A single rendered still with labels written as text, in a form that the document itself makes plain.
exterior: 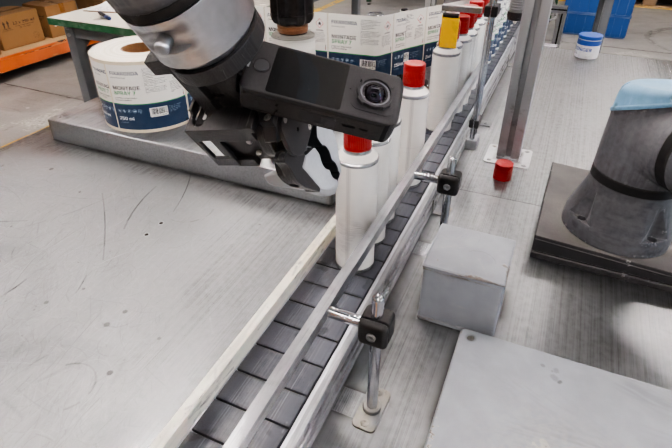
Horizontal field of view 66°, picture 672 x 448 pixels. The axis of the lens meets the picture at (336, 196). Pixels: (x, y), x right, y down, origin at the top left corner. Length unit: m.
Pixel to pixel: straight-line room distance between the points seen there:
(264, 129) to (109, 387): 0.39
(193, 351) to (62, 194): 0.49
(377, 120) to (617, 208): 0.52
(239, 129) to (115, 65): 0.71
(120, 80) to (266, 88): 0.75
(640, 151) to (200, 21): 0.60
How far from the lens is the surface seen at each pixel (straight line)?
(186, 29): 0.33
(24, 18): 4.92
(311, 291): 0.66
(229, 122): 0.40
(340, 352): 0.59
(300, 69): 0.37
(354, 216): 0.63
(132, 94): 1.09
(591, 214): 0.83
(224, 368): 0.54
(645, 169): 0.78
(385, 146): 0.65
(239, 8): 0.34
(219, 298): 0.74
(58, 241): 0.93
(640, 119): 0.78
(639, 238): 0.83
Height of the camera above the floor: 1.32
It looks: 32 degrees down
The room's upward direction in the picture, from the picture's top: straight up
